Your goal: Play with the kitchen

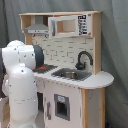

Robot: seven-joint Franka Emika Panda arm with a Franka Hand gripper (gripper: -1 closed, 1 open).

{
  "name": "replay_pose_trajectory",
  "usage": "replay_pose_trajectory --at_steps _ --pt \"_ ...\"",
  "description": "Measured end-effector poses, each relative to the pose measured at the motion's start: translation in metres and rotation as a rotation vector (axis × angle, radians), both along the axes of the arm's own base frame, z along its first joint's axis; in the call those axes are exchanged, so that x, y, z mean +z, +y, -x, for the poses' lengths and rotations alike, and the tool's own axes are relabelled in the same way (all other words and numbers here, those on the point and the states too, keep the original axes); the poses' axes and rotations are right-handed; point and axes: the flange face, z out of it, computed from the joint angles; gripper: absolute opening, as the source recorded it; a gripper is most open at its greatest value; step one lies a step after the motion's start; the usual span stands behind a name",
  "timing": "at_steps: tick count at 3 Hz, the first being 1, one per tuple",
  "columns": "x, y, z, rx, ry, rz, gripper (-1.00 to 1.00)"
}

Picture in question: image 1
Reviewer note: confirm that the white microwave door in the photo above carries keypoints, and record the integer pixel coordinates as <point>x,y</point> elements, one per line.
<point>69,26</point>

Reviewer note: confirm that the wooden toy kitchen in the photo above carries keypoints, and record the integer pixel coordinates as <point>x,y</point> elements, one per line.
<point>87,97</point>

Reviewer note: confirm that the grey range hood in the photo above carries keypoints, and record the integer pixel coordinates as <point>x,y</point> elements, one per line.
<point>40,26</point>

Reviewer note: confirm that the grey toy sink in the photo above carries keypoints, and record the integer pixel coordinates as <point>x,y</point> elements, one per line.
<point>72,74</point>

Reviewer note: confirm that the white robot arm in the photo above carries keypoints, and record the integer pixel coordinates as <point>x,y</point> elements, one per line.
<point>17,61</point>

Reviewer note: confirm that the black stovetop red burners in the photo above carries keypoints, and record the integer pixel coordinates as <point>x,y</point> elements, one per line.
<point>44,68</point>

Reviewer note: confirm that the black toy faucet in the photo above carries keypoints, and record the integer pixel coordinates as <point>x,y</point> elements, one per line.
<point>81,64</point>

